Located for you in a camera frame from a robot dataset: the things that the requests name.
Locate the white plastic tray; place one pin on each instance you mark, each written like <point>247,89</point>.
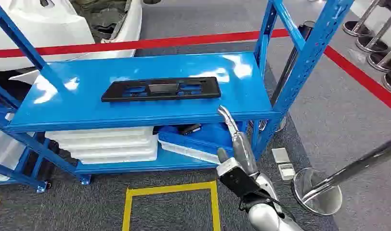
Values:
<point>112,143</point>
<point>125,160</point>
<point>119,152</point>
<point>103,132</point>
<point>189,153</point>

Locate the small metal floor plate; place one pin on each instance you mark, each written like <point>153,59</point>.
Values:
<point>286,172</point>
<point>280,155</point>

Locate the blue steel shelf rack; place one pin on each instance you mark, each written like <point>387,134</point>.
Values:
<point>87,95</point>
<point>23,178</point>

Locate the long black plastic panel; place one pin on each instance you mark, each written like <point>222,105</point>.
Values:
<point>114,93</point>

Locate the white car body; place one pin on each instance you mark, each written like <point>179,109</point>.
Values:
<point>39,25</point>

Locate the small black plastic part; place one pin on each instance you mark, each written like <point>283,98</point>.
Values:
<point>189,129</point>

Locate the blue plastic crate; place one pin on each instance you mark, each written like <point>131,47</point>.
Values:
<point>208,134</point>

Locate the black stanchion post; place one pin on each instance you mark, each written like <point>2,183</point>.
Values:
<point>288,70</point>

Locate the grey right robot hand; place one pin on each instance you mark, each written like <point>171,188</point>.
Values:
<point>245,153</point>

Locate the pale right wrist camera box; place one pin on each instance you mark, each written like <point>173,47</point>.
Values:
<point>237,181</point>

